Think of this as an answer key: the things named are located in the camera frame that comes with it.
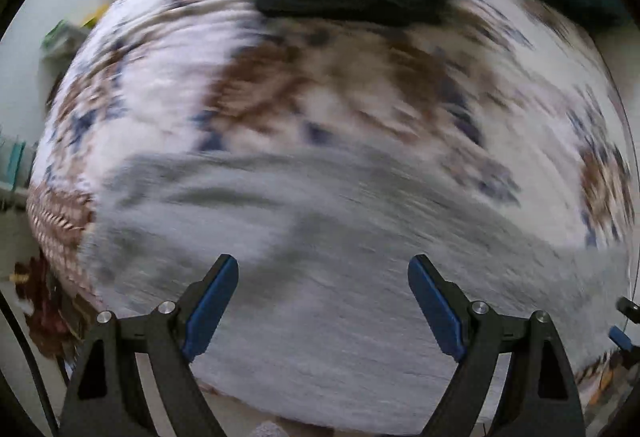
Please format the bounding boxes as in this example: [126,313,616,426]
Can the green packet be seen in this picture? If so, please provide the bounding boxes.
[42,20,90,64]

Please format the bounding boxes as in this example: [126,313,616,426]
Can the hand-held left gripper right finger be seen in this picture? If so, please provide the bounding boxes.
[407,253,586,437]

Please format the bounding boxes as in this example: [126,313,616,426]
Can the floral printed blanket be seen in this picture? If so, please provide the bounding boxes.
[25,0,640,418]

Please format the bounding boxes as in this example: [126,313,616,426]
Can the yellow box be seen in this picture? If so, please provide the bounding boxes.
[81,4,109,29]

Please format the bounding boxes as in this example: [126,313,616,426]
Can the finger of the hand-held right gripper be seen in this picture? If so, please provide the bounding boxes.
[616,296,640,324]
[607,325,635,353]

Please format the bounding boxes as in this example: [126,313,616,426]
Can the grey fleece pants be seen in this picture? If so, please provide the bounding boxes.
[80,150,633,435]

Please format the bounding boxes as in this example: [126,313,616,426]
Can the teal storage cart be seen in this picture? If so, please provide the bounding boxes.
[0,137,37,200]

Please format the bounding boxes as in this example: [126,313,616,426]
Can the dark red patterned cloth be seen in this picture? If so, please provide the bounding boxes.
[12,254,81,360]

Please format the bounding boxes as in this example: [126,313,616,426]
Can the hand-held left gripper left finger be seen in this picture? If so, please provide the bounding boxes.
[59,253,240,437]

